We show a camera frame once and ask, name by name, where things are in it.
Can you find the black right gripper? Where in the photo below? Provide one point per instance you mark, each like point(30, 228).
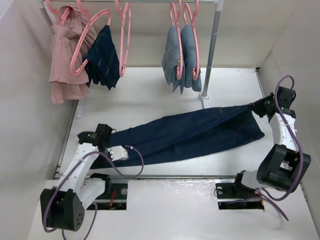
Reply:
point(256, 106)

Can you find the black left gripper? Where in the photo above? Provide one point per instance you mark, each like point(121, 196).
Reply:
point(107, 146)

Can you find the dark blue trousers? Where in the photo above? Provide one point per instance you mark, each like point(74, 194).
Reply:
point(188, 135)

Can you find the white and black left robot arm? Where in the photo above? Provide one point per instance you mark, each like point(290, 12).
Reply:
point(63, 206)

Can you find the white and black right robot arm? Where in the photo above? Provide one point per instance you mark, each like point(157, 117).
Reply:
point(285, 165)

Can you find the pink hanger right light jeans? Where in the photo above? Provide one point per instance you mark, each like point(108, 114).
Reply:
point(189, 17)

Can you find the pink hanger light jeans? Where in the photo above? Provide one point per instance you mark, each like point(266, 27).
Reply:
point(189, 17)
point(174, 15)

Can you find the empty pink hanger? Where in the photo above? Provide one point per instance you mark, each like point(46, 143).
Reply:
point(125, 35)

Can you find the pink hanger left light jeans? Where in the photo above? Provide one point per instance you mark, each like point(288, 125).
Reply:
point(174, 15)

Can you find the pink hanger with dress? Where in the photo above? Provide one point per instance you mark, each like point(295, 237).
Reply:
point(61, 17)

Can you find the dark blue hanging jeans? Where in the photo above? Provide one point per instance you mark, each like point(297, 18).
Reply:
point(103, 64)

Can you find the light blue hanging jeans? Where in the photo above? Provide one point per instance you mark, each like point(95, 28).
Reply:
point(189, 57)
point(170, 61)

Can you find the pink ruffled dress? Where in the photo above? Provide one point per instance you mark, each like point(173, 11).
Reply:
point(64, 85)

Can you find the light blue hanging jeans right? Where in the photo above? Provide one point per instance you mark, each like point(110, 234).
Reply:
point(189, 57)

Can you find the grey metal clothes rack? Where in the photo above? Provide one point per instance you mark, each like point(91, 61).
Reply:
point(203, 96)

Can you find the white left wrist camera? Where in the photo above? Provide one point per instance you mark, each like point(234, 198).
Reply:
point(117, 153)

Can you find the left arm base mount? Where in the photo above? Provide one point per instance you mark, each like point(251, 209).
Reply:
point(116, 200)

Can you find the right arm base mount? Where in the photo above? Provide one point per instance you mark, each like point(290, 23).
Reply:
point(232, 197)

